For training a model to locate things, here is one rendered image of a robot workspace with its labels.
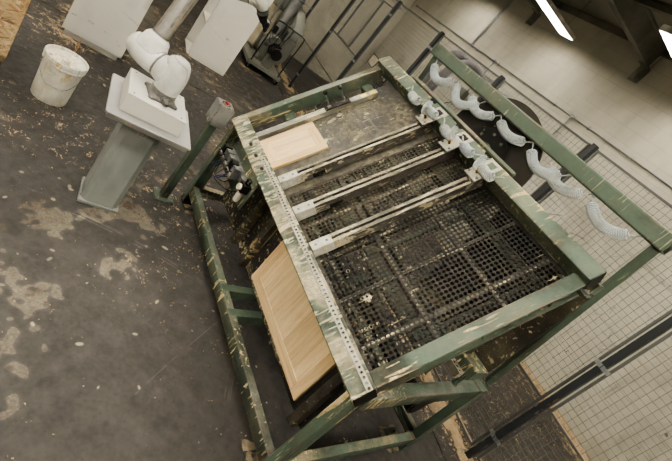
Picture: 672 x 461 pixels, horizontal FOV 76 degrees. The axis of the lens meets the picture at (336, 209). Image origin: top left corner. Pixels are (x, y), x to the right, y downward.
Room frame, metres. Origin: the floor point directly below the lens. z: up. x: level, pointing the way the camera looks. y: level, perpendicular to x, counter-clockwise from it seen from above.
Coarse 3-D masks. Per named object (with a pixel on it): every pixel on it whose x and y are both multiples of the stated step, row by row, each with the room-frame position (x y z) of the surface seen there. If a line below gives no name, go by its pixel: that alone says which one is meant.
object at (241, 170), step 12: (228, 144) 2.74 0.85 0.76; (240, 144) 2.80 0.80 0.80; (228, 156) 2.64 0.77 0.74; (240, 156) 2.74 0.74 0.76; (228, 168) 2.58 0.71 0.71; (240, 168) 2.59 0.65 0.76; (216, 180) 2.55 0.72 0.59; (228, 180) 2.70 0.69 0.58; (240, 180) 2.54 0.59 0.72; (252, 180) 2.55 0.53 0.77; (240, 192) 2.46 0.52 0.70; (252, 192) 2.50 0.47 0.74; (240, 204) 2.51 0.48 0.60
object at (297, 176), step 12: (420, 120) 2.94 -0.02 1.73; (432, 120) 2.94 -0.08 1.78; (396, 132) 2.89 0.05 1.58; (408, 132) 2.90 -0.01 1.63; (420, 132) 2.96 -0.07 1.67; (360, 144) 2.79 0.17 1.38; (372, 144) 2.79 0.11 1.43; (384, 144) 2.83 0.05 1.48; (396, 144) 2.89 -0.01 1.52; (336, 156) 2.69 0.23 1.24; (348, 156) 2.70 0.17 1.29; (360, 156) 2.76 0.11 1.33; (300, 168) 2.59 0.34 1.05; (312, 168) 2.59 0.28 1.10; (324, 168) 2.63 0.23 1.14; (336, 168) 2.69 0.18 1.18; (288, 180) 2.51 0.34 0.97; (300, 180) 2.56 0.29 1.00
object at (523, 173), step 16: (464, 112) 3.42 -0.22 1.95; (496, 112) 3.29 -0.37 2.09; (528, 112) 3.16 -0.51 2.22; (480, 128) 3.29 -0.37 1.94; (496, 128) 3.22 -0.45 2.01; (512, 128) 3.16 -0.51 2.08; (496, 144) 3.15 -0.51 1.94; (512, 144) 3.10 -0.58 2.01; (528, 144) 3.05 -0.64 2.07; (512, 160) 3.04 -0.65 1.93; (464, 176) 3.16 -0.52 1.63; (528, 176) 2.93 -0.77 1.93
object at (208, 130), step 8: (208, 128) 2.82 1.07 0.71; (216, 128) 2.87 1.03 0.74; (200, 136) 2.83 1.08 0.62; (208, 136) 2.85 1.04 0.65; (192, 144) 2.85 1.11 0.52; (200, 144) 2.84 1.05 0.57; (192, 152) 2.83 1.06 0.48; (184, 160) 2.83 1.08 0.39; (192, 160) 2.85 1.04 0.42; (176, 168) 2.85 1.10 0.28; (184, 168) 2.84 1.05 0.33; (176, 176) 2.83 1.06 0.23; (168, 184) 2.82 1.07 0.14; (176, 184) 2.86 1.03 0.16; (160, 192) 2.84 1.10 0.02; (168, 192) 2.85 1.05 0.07
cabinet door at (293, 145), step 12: (288, 132) 2.94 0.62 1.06; (300, 132) 2.95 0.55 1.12; (312, 132) 2.95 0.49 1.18; (264, 144) 2.83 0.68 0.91; (276, 144) 2.84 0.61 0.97; (288, 144) 2.84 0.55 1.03; (300, 144) 2.85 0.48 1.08; (312, 144) 2.85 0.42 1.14; (324, 144) 2.85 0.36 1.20; (276, 156) 2.74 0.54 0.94; (288, 156) 2.74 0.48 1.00; (300, 156) 2.75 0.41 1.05; (276, 168) 2.66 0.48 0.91
